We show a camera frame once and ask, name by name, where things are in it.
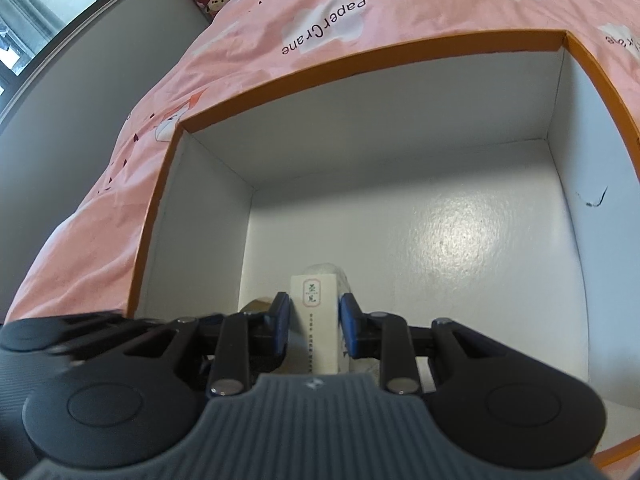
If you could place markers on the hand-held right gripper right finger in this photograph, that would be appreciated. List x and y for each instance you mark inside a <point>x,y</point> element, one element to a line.
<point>350,326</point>

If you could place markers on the clear plastic wrapped item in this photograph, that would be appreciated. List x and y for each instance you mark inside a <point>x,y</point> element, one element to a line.
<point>341,280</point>

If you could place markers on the dark framed window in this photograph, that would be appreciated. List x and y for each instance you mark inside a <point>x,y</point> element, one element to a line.
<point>45,15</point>

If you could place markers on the slim white box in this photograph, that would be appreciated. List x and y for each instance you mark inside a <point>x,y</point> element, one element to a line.
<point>320,332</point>

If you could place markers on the pink printed blanket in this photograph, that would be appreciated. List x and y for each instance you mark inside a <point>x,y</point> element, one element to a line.
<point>425,5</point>

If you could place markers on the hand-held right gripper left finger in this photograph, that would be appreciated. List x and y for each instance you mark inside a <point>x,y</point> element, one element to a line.
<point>281,321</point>

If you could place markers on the orange cardboard box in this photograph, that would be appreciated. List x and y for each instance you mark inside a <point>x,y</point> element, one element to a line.
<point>400,210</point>

